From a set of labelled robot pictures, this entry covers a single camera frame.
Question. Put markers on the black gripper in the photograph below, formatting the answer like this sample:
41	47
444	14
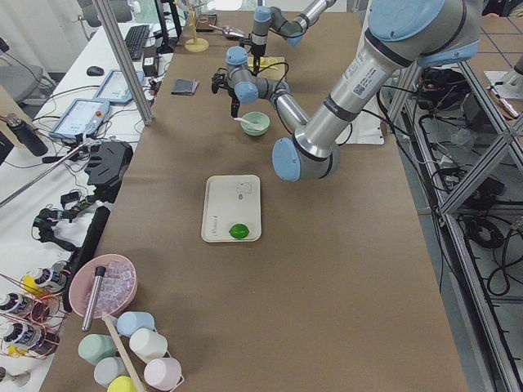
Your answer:
257	51
234	100

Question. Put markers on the white ceramic spoon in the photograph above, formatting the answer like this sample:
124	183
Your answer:
249	124

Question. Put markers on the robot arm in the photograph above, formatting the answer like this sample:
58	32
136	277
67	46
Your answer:
268	19
399	33

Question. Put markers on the mint green bowl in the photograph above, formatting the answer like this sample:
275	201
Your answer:
258	118

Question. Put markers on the pink bowl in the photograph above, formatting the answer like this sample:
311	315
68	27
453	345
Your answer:
118	288

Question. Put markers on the metal scoop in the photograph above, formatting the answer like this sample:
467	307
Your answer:
229	32

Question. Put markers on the grey folded cloth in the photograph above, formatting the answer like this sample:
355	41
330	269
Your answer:
184	87

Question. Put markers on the wooden mug tree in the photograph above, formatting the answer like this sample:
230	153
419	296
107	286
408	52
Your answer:
195	44

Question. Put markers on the cream rabbit tray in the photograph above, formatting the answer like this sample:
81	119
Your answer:
231	199

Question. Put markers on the black keyboard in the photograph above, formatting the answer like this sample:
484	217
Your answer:
135	40

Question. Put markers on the far teach pendant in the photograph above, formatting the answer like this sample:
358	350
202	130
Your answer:
114	89

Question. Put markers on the teach pendant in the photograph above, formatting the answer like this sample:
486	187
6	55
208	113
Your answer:
114	89
82	118

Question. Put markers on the green lime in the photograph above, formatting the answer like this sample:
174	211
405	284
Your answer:
239	231

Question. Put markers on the black computer mouse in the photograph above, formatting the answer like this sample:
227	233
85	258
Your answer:
94	71

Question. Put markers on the near teach pendant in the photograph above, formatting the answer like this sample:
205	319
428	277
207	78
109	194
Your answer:
82	118

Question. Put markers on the black water bottle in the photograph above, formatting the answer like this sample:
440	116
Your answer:
26	135

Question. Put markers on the metal muddler tube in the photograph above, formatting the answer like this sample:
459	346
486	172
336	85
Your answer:
93	298

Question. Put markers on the blue cup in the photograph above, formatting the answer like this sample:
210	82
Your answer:
129	322

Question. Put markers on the white cup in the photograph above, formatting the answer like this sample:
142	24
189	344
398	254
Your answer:
148	345

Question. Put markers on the pink cup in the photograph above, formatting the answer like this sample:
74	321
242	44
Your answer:
163	374

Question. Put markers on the green cup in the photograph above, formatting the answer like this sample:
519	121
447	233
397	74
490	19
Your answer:
95	347

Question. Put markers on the grey cup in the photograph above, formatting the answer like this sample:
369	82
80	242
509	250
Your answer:
108	369

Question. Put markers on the yellow cup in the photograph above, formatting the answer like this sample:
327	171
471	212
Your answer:
122	384

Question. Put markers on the aluminium frame post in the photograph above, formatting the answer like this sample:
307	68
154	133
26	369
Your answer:
109	23

